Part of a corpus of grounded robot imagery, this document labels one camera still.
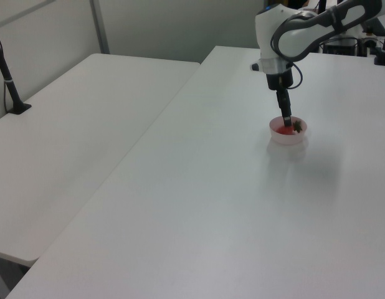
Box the red strawberry with green leaves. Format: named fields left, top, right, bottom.
left=280, top=120, right=304, bottom=136

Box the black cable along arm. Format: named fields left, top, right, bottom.
left=269, top=17, right=293, bottom=63

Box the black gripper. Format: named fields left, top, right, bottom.
left=266, top=69, right=295, bottom=128

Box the grey background lab equipment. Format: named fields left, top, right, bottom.
left=357, top=18, right=385, bottom=57

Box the blue gripper cable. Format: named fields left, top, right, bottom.
left=291, top=66, right=304, bottom=90

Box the pink plastic bowl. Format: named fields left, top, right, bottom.
left=269, top=115, right=308, bottom=146

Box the adjacent white table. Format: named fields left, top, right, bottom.
left=0, top=53, right=202, bottom=268

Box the black electronics box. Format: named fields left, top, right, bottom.
left=322, top=37, right=359, bottom=57

